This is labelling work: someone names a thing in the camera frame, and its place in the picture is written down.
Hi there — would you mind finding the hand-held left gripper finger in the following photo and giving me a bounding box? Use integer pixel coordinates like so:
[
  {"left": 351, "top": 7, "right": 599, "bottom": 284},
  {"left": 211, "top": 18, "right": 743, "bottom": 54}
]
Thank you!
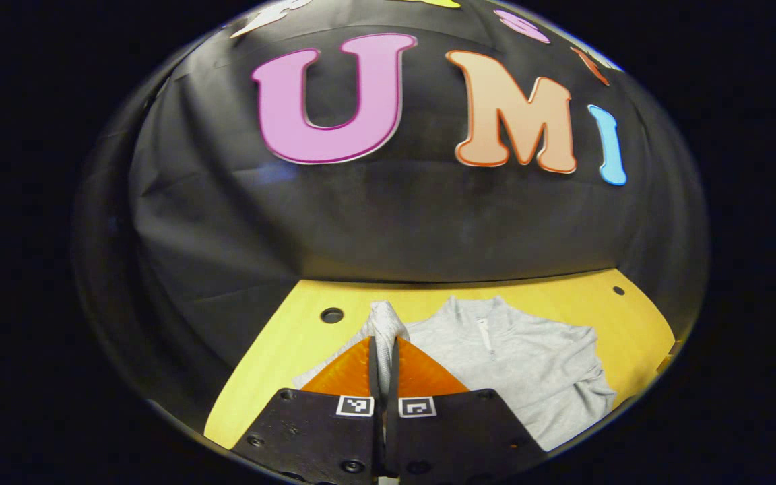
[
  {"left": 386, "top": 337, "right": 547, "bottom": 484},
  {"left": 232, "top": 335, "right": 387, "bottom": 484}
]

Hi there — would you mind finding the black backdrop cloth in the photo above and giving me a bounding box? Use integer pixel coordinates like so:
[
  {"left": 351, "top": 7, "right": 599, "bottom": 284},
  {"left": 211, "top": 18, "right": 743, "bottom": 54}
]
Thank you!
[{"left": 75, "top": 0, "right": 709, "bottom": 432}]

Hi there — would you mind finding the gray zip-neck sweatshirt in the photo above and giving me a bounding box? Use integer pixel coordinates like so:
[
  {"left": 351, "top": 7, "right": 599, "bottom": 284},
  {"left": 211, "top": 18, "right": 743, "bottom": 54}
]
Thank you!
[{"left": 292, "top": 295, "right": 618, "bottom": 452}]

